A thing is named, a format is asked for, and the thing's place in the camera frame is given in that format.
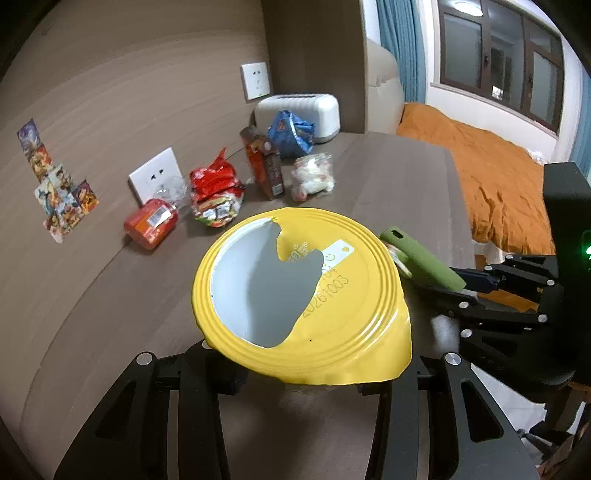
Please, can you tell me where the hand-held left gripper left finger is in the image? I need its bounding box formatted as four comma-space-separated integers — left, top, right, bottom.
55, 340, 250, 480

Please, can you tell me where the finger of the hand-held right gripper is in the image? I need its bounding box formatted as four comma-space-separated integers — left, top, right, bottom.
450, 255, 561, 297
416, 285, 551, 346

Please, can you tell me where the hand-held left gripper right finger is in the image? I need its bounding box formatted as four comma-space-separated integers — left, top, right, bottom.
359, 352, 532, 480

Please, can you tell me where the green plastic handle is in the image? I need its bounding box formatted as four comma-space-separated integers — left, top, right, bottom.
379, 226, 466, 292

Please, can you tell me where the crushed yellow tin can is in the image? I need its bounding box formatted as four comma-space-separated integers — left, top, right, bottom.
191, 207, 413, 386

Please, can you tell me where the clear plastic wrapper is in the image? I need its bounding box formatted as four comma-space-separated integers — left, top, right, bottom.
154, 178, 190, 210

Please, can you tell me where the red noodle packet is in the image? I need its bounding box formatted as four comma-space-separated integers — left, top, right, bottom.
188, 148, 245, 228

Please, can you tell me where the brown red drink carton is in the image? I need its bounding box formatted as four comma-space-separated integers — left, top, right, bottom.
239, 126, 286, 200

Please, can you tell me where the white plastic bag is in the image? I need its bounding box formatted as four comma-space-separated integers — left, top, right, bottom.
291, 152, 336, 202

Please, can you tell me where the blue snack bag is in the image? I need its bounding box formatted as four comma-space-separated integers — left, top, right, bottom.
267, 110, 316, 159

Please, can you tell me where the black office chair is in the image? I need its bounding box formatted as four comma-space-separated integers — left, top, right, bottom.
466, 335, 587, 455

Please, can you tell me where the orange blanket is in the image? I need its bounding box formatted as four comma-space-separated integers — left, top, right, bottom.
396, 102, 561, 312

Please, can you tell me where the dark framed window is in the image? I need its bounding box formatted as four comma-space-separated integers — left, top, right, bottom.
436, 0, 566, 134

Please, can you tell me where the beige padded headboard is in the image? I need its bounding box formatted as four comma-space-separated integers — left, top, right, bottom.
365, 38, 405, 136

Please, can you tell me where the cluster of cartoon stickers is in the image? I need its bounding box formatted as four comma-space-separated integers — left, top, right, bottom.
17, 118, 100, 244

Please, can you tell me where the blue curtain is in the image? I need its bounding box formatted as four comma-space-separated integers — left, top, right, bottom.
376, 0, 428, 104

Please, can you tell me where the white ribbed box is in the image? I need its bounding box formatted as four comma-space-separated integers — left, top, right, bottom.
255, 93, 341, 145

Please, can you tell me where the wooden desk side panel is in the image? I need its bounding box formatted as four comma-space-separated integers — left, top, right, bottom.
262, 0, 366, 136

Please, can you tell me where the large white wall socket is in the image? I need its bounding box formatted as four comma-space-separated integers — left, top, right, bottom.
128, 147, 184, 207

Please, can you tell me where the small white wall socket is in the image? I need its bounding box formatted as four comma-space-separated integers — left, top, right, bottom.
240, 62, 271, 102

